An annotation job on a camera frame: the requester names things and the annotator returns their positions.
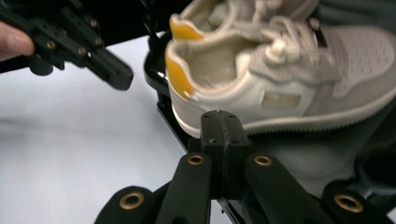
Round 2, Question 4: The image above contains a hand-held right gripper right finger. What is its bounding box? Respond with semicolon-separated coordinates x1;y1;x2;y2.
221;111;253;200

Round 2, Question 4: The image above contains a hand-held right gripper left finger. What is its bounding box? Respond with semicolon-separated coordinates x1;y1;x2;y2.
200;110;226;200

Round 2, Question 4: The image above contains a beige sneaker with yellow heel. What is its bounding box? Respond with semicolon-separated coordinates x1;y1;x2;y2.
164;15;396;139
168;0;321;42

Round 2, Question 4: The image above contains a black glossy rack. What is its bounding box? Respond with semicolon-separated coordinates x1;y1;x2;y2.
143;30;246;224

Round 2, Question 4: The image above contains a cream shoelace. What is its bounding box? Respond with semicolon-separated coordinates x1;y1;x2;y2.
250;15;321;68

